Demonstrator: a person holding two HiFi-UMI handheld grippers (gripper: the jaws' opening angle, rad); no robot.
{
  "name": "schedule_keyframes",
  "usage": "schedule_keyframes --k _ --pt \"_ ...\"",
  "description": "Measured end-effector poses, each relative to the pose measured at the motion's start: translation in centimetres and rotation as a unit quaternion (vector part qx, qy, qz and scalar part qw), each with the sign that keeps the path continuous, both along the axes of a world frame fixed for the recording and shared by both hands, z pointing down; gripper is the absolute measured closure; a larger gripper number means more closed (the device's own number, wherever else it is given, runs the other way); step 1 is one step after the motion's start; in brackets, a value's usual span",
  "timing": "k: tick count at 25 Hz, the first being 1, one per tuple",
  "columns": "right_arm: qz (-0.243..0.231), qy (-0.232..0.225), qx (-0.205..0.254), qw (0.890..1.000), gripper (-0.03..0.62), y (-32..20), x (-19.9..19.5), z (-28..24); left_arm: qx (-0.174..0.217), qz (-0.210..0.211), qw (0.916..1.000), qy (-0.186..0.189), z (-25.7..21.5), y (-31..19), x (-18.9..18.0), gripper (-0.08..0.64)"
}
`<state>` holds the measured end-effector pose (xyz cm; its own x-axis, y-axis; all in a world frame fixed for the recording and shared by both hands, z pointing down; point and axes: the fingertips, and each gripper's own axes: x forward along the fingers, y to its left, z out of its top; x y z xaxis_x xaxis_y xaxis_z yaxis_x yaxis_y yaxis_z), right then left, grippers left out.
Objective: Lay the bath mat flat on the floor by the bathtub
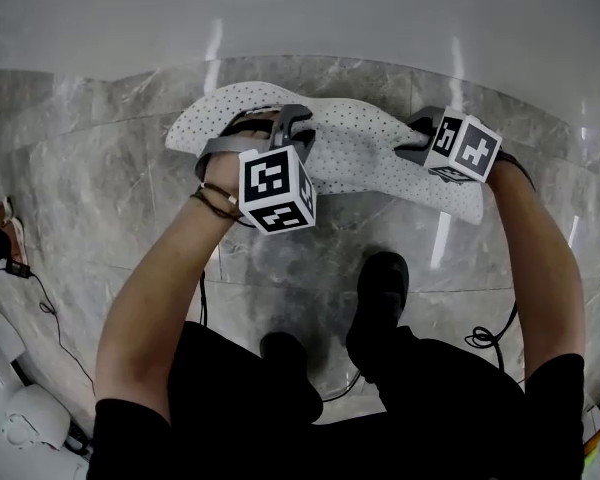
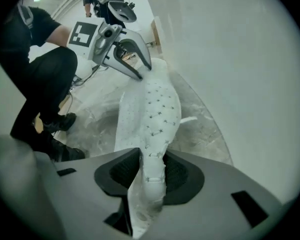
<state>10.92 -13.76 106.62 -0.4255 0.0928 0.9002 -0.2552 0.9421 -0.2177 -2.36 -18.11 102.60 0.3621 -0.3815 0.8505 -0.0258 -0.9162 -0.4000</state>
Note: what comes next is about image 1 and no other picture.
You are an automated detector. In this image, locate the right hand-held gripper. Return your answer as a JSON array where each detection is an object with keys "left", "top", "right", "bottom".
[{"left": 394, "top": 106, "right": 504, "bottom": 187}]

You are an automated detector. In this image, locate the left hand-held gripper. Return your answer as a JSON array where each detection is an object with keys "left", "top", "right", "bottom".
[{"left": 194, "top": 105, "right": 317, "bottom": 236}]

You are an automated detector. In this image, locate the white perforated bath mat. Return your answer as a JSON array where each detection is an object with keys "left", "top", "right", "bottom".
[{"left": 164, "top": 81, "right": 486, "bottom": 227}]

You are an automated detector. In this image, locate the person's left forearm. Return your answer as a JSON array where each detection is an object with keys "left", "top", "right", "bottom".
[{"left": 93, "top": 187, "right": 241, "bottom": 424}]

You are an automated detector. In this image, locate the person's right forearm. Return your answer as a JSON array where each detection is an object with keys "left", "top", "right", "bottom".
[{"left": 484, "top": 160, "right": 586, "bottom": 384}]

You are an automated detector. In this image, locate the person's left hand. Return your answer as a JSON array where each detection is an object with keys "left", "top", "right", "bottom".
[{"left": 202, "top": 109, "right": 281, "bottom": 204}]

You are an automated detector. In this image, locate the white rectangular bathtub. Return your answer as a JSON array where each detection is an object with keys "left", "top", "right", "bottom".
[{"left": 0, "top": 0, "right": 600, "bottom": 132}]

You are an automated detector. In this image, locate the person's right black shoe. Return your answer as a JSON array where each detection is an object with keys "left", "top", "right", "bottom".
[{"left": 346, "top": 251, "right": 410, "bottom": 369}]

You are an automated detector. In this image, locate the person's black shoe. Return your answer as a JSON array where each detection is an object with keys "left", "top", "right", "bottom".
[
  {"left": 346, "top": 251, "right": 410, "bottom": 369},
  {"left": 258, "top": 331, "right": 309, "bottom": 369}
]

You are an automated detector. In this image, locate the person's left black shoe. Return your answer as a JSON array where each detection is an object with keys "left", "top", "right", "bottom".
[{"left": 258, "top": 331, "right": 309, "bottom": 369}]

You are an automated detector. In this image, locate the person's black clothing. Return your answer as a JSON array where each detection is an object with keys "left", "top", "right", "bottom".
[{"left": 87, "top": 320, "right": 586, "bottom": 480}]

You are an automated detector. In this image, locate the white rounded fixture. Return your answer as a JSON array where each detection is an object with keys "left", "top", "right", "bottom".
[{"left": 0, "top": 382, "right": 72, "bottom": 452}]

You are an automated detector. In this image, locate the right hand-held gripper cable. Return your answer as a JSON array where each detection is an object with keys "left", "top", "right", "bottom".
[{"left": 463, "top": 150, "right": 537, "bottom": 374}]

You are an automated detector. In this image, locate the hand-held gripper cable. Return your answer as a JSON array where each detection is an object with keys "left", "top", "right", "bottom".
[
  {"left": 197, "top": 267, "right": 210, "bottom": 329},
  {"left": 463, "top": 150, "right": 537, "bottom": 374}
]

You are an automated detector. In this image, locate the dark cord bracelet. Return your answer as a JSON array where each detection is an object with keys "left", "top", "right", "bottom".
[{"left": 189, "top": 181, "right": 242, "bottom": 222}]

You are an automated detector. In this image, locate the left hand-held gripper cable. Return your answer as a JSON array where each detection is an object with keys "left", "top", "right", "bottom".
[{"left": 197, "top": 267, "right": 210, "bottom": 329}]

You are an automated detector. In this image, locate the black charger with thin cable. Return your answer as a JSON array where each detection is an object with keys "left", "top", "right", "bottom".
[{"left": 4, "top": 260, "right": 97, "bottom": 397}]

